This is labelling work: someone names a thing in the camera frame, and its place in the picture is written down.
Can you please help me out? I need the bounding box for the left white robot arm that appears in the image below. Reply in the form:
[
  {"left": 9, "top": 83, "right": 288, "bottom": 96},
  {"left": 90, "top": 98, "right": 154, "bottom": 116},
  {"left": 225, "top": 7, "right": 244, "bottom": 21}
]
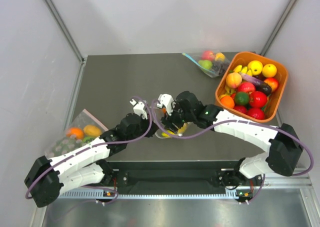
[{"left": 24, "top": 113, "right": 158, "bottom": 208}]

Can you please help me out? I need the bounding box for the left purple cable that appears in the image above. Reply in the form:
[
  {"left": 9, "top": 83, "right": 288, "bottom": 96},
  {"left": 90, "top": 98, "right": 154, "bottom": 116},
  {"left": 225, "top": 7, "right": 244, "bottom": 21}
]
[{"left": 24, "top": 95, "right": 153, "bottom": 207}]

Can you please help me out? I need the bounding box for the pink zip dotted bag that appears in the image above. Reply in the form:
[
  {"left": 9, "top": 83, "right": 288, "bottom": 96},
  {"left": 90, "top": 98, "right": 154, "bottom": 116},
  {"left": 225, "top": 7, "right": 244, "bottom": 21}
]
[{"left": 44, "top": 109, "right": 108, "bottom": 159}]

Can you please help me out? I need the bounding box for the orange plastic bin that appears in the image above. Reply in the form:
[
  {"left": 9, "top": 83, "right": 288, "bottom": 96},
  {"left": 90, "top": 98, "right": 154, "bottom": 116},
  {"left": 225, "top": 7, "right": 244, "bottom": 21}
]
[{"left": 215, "top": 51, "right": 289, "bottom": 123}]

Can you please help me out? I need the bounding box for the fake potato in pink bag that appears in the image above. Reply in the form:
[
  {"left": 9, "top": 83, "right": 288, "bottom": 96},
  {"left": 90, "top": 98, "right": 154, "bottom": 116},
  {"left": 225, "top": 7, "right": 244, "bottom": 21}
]
[{"left": 83, "top": 124, "right": 102, "bottom": 138}]

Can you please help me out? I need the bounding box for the fake red apple in bag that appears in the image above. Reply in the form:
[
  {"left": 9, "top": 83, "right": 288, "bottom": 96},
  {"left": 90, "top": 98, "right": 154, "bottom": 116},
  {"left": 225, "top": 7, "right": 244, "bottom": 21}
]
[{"left": 201, "top": 50, "right": 216, "bottom": 62}]

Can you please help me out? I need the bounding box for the fake yellow orange right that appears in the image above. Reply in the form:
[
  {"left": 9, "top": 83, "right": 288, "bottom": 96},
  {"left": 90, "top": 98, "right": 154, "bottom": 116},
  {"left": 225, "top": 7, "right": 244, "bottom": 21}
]
[{"left": 262, "top": 63, "right": 277, "bottom": 78}]

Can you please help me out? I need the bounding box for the fake yellow banana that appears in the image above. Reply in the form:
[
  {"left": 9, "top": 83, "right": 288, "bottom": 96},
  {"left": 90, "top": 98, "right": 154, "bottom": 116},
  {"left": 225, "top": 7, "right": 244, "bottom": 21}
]
[{"left": 160, "top": 123, "right": 189, "bottom": 139}]

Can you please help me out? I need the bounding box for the purple cable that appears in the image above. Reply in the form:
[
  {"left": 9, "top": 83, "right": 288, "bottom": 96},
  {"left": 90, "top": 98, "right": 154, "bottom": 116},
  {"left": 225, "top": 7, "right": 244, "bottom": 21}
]
[
  {"left": 24, "top": 95, "right": 153, "bottom": 207},
  {"left": 151, "top": 98, "right": 315, "bottom": 205}
]

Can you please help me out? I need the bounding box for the fake green lime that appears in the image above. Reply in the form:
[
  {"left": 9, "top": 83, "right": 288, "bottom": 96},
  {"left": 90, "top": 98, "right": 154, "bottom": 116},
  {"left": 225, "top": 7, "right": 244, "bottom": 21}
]
[{"left": 234, "top": 91, "right": 250, "bottom": 106}]

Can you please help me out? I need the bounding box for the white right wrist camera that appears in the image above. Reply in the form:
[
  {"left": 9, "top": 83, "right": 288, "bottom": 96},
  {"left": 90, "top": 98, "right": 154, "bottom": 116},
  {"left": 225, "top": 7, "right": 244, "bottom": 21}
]
[{"left": 156, "top": 93, "right": 175, "bottom": 116}]

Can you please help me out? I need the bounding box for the fake orange in pink bag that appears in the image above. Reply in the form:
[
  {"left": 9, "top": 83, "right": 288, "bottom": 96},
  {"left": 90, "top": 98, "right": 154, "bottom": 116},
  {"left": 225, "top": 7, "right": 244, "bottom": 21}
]
[{"left": 65, "top": 127, "right": 85, "bottom": 140}]

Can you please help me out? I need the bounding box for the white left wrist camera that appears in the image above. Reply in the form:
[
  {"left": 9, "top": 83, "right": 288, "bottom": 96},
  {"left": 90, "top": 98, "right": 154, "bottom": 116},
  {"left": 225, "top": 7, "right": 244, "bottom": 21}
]
[{"left": 129, "top": 99, "right": 149, "bottom": 120}]

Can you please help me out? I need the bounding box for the fake purple eggplant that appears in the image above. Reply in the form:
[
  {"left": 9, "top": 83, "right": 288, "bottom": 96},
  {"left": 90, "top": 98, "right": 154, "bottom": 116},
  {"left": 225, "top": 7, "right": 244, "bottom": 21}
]
[{"left": 240, "top": 72, "right": 272, "bottom": 96}]

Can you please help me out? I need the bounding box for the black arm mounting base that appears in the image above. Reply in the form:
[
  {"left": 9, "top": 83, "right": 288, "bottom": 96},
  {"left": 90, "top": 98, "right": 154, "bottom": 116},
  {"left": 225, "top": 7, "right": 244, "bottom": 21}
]
[{"left": 96, "top": 160, "right": 263, "bottom": 195}]

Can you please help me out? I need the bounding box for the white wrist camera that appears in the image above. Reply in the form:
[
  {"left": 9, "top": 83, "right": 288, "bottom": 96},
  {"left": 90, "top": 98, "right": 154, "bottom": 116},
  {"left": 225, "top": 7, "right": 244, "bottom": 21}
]
[
  {"left": 156, "top": 93, "right": 175, "bottom": 116},
  {"left": 129, "top": 99, "right": 149, "bottom": 120}
]

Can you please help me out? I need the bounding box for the fake green apple pink bag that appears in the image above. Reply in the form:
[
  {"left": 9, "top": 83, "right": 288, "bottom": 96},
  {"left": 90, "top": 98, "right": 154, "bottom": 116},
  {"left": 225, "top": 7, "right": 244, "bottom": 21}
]
[{"left": 82, "top": 136, "right": 95, "bottom": 145}]

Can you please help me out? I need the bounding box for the polka dot zip bag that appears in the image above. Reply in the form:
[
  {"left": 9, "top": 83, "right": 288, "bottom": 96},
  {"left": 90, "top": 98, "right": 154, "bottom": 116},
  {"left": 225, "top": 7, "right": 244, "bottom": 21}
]
[{"left": 151, "top": 106, "right": 191, "bottom": 139}]

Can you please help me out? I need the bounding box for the fake peach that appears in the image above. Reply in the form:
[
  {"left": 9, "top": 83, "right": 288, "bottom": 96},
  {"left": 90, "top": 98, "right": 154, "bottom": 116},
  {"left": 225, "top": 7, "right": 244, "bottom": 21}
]
[{"left": 225, "top": 72, "right": 243, "bottom": 89}]

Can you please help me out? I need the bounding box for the blue zip clear bag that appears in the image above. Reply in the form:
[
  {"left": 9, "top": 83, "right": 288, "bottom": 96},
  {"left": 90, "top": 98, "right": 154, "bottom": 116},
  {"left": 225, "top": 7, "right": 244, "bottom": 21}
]
[{"left": 182, "top": 50, "right": 231, "bottom": 78}]

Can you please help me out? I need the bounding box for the fake yellow lemon left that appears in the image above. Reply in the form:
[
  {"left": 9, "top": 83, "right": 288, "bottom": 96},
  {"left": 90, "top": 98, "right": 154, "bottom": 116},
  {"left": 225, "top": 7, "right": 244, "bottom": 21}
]
[{"left": 247, "top": 60, "right": 264, "bottom": 76}]

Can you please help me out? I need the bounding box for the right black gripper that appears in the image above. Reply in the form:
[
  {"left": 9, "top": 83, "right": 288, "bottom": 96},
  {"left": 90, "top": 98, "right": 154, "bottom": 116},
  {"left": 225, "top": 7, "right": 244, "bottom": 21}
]
[{"left": 161, "top": 101, "right": 195, "bottom": 134}]

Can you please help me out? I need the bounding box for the fake orange in bin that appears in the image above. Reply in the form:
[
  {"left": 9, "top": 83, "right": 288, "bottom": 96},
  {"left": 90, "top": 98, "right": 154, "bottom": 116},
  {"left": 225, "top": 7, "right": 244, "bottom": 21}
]
[{"left": 220, "top": 95, "right": 235, "bottom": 109}]

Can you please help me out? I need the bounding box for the fake red tomato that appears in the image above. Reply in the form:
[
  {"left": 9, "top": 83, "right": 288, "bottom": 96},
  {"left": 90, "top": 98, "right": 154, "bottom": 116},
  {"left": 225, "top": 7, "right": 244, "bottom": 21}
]
[{"left": 249, "top": 91, "right": 268, "bottom": 109}]

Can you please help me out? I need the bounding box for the fake red yellow apple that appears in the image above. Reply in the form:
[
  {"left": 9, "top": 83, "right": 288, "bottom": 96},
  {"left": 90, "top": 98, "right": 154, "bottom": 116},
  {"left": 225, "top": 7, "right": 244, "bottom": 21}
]
[{"left": 264, "top": 77, "right": 279, "bottom": 93}]

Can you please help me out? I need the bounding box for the grey slotted cable duct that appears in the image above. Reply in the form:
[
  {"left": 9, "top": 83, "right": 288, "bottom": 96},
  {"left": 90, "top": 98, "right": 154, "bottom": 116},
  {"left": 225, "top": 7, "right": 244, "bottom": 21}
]
[{"left": 58, "top": 188, "right": 253, "bottom": 200}]

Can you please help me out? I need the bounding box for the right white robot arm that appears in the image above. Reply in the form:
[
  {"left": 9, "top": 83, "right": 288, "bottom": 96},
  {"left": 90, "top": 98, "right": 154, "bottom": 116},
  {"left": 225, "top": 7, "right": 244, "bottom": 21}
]
[{"left": 156, "top": 91, "right": 304, "bottom": 185}]

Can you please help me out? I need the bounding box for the fake small banana bunch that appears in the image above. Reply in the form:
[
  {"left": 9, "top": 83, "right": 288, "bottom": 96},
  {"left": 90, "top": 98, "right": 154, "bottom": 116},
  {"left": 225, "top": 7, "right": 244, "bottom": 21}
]
[{"left": 233, "top": 65, "right": 253, "bottom": 77}]

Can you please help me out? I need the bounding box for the fake green pear in bag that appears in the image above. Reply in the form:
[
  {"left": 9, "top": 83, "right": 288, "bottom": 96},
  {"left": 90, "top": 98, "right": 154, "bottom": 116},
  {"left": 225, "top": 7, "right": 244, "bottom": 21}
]
[{"left": 198, "top": 60, "right": 213, "bottom": 71}]

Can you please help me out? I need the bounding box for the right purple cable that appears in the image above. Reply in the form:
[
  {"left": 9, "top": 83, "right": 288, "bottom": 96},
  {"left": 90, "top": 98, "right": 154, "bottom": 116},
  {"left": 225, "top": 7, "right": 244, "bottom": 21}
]
[{"left": 151, "top": 98, "right": 315, "bottom": 205}]

